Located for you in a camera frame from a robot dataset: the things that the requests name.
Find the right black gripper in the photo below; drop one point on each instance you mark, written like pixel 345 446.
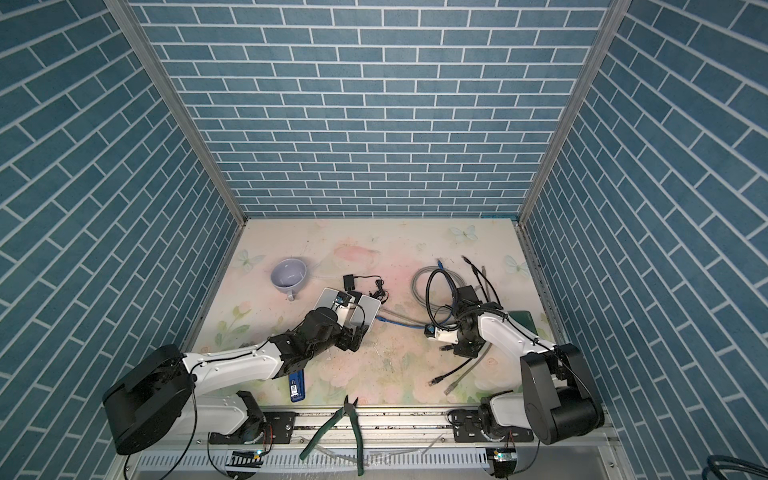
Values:
pixel 465 350

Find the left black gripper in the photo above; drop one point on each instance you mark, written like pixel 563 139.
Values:
pixel 347 343

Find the black power adapter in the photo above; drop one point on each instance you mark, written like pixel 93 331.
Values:
pixel 349 282

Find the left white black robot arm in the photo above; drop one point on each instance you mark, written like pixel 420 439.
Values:
pixel 144 404

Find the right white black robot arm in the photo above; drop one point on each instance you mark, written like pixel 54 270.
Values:
pixel 559 399

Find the blue black handheld tool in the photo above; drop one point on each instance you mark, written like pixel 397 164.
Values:
pixel 297 387

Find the lavender ceramic cup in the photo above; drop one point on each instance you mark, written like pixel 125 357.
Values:
pixel 288 276

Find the right controller board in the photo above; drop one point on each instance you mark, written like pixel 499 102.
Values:
pixel 502 461

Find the controller board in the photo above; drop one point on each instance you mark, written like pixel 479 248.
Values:
pixel 502 461
pixel 244 463

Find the left controller board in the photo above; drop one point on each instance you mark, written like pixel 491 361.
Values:
pixel 244 463

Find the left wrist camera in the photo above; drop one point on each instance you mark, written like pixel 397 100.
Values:
pixel 343 299

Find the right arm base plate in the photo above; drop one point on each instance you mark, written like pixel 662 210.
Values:
pixel 478 425

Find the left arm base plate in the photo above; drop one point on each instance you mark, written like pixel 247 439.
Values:
pixel 271 428

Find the aluminium front rail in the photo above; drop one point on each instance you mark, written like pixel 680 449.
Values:
pixel 393 443

